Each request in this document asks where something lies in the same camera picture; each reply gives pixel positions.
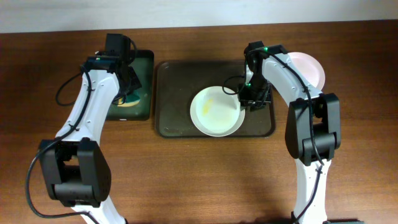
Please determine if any pale green plate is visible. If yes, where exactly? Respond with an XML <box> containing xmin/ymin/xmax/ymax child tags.
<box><xmin>189</xmin><ymin>86</ymin><xmax>246</xmax><ymax>137</ymax></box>

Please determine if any green yellow sponge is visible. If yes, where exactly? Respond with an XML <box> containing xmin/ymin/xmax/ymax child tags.
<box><xmin>117</xmin><ymin>94</ymin><xmax>141</xmax><ymax>107</ymax></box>

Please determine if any pink white plate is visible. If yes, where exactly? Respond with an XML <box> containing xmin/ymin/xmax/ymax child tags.
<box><xmin>288</xmin><ymin>52</ymin><xmax>326</xmax><ymax>90</ymax></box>

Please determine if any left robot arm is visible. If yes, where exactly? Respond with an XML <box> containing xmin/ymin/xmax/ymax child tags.
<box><xmin>32</xmin><ymin>34</ymin><xmax>141</xmax><ymax>223</ymax></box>

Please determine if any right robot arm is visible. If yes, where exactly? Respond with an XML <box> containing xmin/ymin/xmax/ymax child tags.
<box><xmin>238</xmin><ymin>41</ymin><xmax>341</xmax><ymax>223</ymax></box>

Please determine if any black water tray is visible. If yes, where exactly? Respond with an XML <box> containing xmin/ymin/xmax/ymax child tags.
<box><xmin>106</xmin><ymin>50</ymin><xmax>154</xmax><ymax>121</ymax></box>

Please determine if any dark brown serving tray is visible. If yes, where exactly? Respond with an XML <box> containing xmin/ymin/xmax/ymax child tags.
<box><xmin>155</xmin><ymin>60</ymin><xmax>276</xmax><ymax>139</ymax></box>

